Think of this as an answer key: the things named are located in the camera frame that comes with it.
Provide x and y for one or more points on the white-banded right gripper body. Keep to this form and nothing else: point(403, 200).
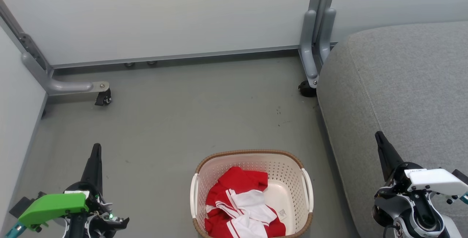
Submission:
point(435, 179)

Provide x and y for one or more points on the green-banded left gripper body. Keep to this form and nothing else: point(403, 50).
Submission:
point(55, 205)

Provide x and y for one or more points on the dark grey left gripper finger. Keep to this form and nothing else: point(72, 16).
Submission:
point(94, 168)

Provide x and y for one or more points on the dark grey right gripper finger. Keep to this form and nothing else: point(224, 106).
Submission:
point(387, 155)

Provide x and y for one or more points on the red and white garment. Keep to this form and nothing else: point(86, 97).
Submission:
point(237, 181)

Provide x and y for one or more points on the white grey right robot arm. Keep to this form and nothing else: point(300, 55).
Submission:
point(420, 223)

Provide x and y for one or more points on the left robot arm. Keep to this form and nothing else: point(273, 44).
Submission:
point(77, 229)

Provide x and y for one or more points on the grey fabric sofa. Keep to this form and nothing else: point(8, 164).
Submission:
point(402, 84)

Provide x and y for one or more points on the black caster wheel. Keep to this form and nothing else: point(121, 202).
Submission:
point(306, 90)
point(103, 98)

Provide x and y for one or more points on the white perforated laundry basket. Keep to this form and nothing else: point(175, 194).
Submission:
point(289, 172)

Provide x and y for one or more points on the white printed label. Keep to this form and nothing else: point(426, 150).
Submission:
point(282, 214)

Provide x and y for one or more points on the grey partition foot with caster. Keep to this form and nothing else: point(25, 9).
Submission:
point(310, 29)

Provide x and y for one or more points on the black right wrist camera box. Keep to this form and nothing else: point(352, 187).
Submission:
point(461, 176)

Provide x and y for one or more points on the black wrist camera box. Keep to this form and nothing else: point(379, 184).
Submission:
point(22, 205)
point(461, 176)

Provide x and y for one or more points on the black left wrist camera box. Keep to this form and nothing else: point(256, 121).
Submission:
point(22, 205)

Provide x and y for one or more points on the grey corner post with leg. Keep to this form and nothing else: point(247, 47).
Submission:
point(62, 85)

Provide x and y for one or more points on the grey partition bottom rail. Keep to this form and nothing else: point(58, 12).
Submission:
point(182, 56)

